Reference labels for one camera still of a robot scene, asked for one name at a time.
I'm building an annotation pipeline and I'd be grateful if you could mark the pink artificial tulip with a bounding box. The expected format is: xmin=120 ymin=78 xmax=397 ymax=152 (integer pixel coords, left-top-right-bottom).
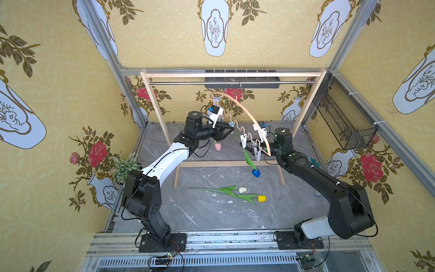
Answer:
xmin=214 ymin=140 xmax=222 ymax=151

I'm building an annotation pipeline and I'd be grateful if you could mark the curved wooden clip hanger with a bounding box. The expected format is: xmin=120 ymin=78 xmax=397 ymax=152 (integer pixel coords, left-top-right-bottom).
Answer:
xmin=206 ymin=87 xmax=261 ymax=146

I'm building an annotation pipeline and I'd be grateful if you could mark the blue artificial tulip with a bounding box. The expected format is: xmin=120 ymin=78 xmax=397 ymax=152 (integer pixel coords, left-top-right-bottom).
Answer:
xmin=234 ymin=125 xmax=262 ymax=178

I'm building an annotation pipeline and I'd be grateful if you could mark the white artificial tulip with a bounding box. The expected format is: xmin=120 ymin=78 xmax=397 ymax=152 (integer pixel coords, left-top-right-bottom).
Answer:
xmin=189 ymin=185 xmax=248 ymax=196

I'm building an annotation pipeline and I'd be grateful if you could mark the yellow artificial tulip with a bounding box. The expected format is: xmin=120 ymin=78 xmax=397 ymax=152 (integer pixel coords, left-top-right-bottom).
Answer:
xmin=207 ymin=190 xmax=267 ymax=205

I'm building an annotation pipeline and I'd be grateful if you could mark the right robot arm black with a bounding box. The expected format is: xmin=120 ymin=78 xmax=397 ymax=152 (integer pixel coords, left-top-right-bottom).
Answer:
xmin=247 ymin=128 xmax=377 ymax=249

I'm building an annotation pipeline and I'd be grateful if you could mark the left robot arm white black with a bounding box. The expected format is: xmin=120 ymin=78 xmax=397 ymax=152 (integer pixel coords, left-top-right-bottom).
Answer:
xmin=121 ymin=111 xmax=234 ymax=253

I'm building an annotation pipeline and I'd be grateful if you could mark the metal rack rod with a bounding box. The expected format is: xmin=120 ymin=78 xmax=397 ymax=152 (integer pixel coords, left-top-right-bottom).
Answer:
xmin=150 ymin=80 xmax=317 ymax=85

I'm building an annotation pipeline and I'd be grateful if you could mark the black vent panel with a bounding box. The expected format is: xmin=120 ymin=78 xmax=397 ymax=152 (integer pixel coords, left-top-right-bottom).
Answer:
xmin=205 ymin=77 xmax=281 ymax=89

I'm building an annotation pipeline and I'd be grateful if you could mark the potted green plant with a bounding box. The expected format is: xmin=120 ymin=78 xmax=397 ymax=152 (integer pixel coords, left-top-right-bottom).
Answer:
xmin=111 ymin=153 xmax=142 ymax=185

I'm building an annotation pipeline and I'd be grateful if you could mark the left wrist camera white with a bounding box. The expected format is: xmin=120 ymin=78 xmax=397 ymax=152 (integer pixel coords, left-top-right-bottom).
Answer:
xmin=207 ymin=104 xmax=224 ymax=128

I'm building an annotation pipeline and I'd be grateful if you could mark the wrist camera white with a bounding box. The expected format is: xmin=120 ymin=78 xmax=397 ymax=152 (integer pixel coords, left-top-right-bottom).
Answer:
xmin=253 ymin=121 xmax=270 ymax=143
xmin=207 ymin=104 xmax=224 ymax=128

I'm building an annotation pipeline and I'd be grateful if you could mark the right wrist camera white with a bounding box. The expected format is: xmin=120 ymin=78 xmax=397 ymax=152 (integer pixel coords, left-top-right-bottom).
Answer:
xmin=253 ymin=121 xmax=270 ymax=143

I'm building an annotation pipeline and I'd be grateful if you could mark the wooden clothes rack frame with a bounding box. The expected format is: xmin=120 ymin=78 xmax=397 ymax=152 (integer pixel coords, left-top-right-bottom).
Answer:
xmin=140 ymin=68 xmax=327 ymax=188

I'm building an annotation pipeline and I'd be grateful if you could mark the black wire mesh basket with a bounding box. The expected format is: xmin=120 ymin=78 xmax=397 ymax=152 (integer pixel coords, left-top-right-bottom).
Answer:
xmin=313 ymin=72 xmax=378 ymax=150

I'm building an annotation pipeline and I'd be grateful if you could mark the metal base rail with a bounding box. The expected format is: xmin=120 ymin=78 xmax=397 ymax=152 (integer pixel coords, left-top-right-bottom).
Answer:
xmin=81 ymin=229 xmax=381 ymax=272

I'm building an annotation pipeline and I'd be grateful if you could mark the electronics board with wires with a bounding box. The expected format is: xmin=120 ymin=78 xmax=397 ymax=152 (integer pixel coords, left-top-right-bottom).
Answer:
xmin=147 ymin=251 xmax=186 ymax=272

